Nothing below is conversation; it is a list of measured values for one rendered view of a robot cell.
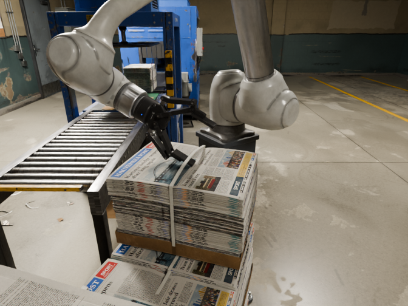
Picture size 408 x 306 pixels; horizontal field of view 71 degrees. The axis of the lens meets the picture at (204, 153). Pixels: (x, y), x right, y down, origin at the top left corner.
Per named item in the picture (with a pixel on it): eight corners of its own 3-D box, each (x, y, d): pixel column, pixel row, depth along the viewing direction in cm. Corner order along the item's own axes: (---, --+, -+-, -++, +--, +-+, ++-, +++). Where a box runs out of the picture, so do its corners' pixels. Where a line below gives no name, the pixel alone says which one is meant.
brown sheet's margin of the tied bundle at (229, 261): (254, 210, 101) (255, 200, 100) (240, 270, 76) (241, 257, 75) (210, 203, 106) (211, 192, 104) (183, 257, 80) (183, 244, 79)
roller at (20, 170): (104, 171, 138) (107, 166, 143) (6, 170, 139) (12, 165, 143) (105, 180, 141) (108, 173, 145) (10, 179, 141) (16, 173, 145)
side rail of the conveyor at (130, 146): (103, 215, 125) (99, 191, 121) (90, 215, 125) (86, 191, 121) (153, 123, 248) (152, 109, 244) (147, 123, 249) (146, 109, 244)
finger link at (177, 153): (172, 152, 83) (171, 154, 83) (192, 164, 82) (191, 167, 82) (176, 148, 85) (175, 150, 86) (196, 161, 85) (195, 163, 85)
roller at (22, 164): (108, 164, 144) (111, 160, 149) (14, 164, 145) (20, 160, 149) (109, 173, 147) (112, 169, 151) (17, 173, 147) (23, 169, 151)
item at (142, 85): (152, 92, 311) (150, 67, 301) (124, 92, 311) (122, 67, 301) (157, 86, 346) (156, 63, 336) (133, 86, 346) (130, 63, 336)
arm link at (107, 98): (119, 115, 88) (102, 105, 75) (78, 89, 89) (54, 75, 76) (138, 85, 88) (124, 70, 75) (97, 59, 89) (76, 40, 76)
